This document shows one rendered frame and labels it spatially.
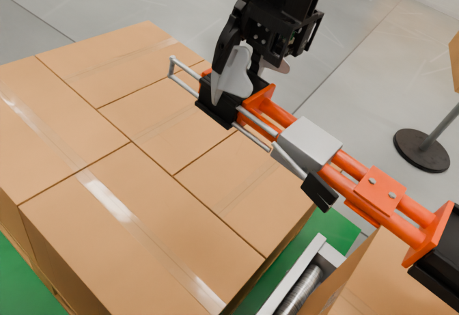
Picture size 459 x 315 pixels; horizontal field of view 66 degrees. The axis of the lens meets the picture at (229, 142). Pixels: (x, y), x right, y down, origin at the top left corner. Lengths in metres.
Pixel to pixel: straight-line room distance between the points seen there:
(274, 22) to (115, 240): 0.80
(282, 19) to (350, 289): 0.45
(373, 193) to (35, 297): 1.37
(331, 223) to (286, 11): 1.66
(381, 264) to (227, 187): 0.62
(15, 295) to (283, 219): 1.03
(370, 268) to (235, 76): 0.43
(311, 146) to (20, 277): 1.37
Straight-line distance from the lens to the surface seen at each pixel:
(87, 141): 1.29
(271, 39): 0.42
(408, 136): 2.81
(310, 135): 0.49
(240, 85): 0.45
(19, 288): 1.65
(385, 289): 0.71
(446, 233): 0.49
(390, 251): 0.75
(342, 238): 1.97
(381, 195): 0.47
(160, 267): 1.03
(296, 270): 1.04
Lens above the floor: 1.48
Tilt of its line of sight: 45 degrees down
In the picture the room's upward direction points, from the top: 18 degrees clockwise
